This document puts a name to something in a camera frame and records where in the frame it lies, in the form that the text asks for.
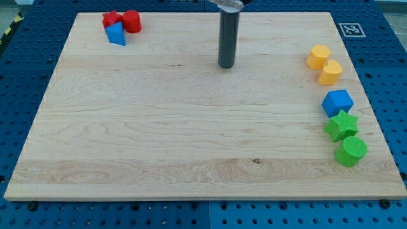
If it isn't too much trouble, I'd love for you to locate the yellow black hazard tape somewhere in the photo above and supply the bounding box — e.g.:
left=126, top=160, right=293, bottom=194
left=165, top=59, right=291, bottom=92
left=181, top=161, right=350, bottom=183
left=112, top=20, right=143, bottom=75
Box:
left=1, top=11, right=24, bottom=45

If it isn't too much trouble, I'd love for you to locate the yellow hexagon block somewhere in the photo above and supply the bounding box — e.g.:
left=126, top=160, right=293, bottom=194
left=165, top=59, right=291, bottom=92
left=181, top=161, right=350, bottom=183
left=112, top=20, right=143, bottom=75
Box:
left=306, top=45, right=331, bottom=70

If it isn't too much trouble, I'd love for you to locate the blue cube block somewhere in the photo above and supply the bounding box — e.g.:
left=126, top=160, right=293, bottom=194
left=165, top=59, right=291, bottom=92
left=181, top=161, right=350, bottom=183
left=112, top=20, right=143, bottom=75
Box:
left=322, top=89, right=354, bottom=118

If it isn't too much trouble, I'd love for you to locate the blue triangular prism block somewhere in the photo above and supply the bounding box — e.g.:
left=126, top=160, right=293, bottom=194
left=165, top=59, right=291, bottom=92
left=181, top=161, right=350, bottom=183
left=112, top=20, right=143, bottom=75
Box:
left=105, top=22, right=126, bottom=46

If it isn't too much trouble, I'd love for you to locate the green cylinder block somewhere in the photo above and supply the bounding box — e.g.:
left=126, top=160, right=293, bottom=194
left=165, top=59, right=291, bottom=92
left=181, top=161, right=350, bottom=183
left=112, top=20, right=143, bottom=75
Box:
left=335, top=136, right=368, bottom=167

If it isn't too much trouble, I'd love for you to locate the yellow heart block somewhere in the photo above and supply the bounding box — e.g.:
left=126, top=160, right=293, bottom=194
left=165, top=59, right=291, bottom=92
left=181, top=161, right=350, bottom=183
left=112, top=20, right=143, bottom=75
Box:
left=317, top=60, right=343, bottom=86

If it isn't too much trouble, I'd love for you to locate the wooden board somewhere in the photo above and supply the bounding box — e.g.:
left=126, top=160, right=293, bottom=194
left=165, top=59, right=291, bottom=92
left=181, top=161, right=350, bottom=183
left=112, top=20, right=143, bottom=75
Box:
left=4, top=12, right=406, bottom=201

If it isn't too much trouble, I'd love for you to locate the white fiducial marker tag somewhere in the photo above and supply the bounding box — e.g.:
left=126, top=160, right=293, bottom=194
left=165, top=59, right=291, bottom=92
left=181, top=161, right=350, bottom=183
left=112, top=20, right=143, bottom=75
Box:
left=338, top=22, right=366, bottom=38

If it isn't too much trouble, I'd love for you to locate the red cylinder block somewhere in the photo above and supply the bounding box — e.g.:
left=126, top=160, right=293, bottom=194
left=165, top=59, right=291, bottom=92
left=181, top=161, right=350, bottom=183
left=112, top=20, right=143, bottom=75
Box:
left=121, top=10, right=142, bottom=33

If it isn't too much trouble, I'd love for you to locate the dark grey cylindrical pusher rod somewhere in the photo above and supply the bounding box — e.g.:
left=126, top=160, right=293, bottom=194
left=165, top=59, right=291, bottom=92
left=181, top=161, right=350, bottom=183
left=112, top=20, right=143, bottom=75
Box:
left=218, top=10, right=240, bottom=69

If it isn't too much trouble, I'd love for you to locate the green star block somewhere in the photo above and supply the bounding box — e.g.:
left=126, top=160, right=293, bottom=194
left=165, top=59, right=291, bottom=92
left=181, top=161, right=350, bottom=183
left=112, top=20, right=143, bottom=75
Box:
left=324, top=110, right=359, bottom=142

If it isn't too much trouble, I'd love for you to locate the silver metal rod mount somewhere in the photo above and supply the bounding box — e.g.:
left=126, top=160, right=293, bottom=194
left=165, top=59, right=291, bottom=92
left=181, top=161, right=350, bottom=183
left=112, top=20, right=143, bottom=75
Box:
left=209, top=0, right=244, bottom=13

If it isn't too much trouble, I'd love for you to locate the red star block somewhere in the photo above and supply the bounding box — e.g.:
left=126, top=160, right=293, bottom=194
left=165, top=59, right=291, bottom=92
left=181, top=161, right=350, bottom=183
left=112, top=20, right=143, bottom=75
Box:
left=102, top=10, right=122, bottom=29

